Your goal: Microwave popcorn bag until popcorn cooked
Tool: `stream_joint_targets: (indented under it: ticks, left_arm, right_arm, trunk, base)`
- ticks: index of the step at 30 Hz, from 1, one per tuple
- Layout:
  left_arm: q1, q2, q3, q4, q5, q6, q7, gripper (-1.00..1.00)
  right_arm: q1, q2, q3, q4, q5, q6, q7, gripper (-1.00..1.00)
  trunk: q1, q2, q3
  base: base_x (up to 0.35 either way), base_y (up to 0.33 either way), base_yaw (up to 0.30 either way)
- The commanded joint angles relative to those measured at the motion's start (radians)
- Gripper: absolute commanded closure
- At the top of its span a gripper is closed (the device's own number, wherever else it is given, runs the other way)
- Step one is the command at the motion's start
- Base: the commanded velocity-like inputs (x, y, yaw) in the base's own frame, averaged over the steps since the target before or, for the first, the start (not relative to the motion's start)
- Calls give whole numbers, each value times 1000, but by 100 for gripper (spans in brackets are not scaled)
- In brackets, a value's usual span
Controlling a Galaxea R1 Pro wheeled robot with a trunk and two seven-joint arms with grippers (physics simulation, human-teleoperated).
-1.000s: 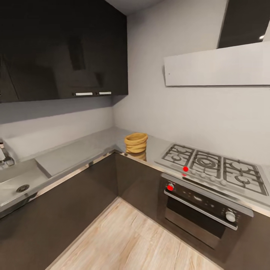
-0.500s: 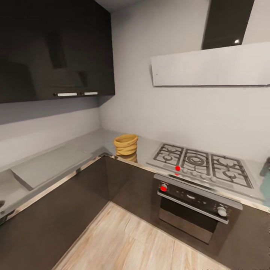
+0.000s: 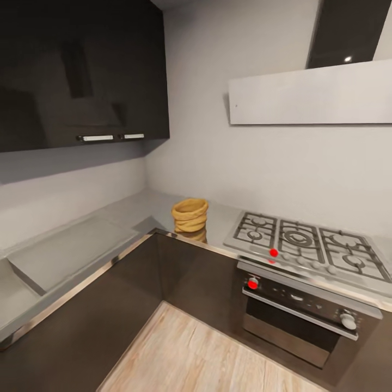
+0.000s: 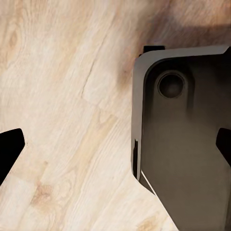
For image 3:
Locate popcorn bag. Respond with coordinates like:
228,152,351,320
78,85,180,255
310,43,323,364
171,198,209,232

